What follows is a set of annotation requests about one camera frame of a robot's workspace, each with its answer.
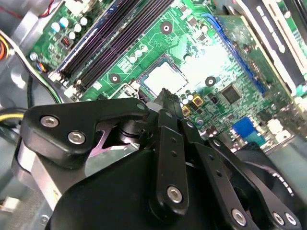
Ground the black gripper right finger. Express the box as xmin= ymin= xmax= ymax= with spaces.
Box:
xmin=171 ymin=91 xmax=303 ymax=230

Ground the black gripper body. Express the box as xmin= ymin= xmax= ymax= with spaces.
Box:
xmin=32 ymin=149 xmax=233 ymax=230

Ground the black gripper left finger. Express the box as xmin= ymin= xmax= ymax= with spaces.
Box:
xmin=14 ymin=88 xmax=190 ymax=214

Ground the silver CPU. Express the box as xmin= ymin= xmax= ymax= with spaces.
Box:
xmin=138 ymin=55 xmax=190 ymax=98

